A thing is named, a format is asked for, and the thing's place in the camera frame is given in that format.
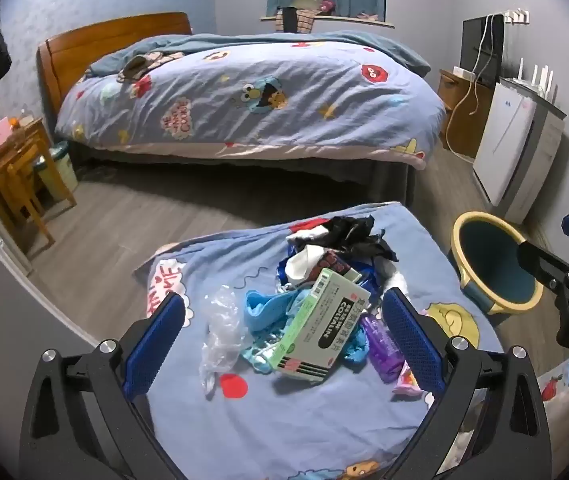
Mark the wooden headboard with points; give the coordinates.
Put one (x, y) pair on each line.
(74, 55)

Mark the green medicine box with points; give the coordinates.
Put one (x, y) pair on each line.
(314, 330)

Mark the brown cloth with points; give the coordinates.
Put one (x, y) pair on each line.
(137, 67)

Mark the pink wrapper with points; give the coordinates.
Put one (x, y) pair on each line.
(407, 382)

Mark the white power strip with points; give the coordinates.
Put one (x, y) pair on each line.
(463, 72)

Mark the purple bottle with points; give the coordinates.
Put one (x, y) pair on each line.
(382, 347)

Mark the cyan face mask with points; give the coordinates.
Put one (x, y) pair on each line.
(257, 357)

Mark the yellow rimmed blue bin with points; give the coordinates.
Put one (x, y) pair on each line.
(494, 265)

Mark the light blue face mask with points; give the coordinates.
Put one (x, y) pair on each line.
(269, 310)

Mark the strawberry print carton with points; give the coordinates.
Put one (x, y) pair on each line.
(557, 385)

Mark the wooden side table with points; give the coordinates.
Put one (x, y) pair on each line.
(14, 180)

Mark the clear plastic bag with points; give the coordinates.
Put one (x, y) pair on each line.
(222, 330)

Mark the black monitor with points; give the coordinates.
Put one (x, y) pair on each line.
(474, 45)

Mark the white wall hook rack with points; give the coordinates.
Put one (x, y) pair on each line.
(517, 16)

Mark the pink plush toy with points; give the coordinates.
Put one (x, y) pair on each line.
(326, 5)

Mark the red black packet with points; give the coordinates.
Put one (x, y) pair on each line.
(332, 262)

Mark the black plastic bag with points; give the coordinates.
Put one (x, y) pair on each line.
(354, 237)

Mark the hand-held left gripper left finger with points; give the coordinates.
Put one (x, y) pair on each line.
(157, 345)

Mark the pale green waste bin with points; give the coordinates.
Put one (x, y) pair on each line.
(62, 172)

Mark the dark bed base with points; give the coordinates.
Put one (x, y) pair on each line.
(264, 172)

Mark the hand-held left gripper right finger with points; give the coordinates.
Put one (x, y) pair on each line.
(412, 345)

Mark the plaid cloth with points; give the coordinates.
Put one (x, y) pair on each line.
(304, 21)

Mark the white router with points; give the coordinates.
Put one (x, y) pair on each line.
(534, 82)

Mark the window sill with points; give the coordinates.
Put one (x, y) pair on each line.
(344, 20)

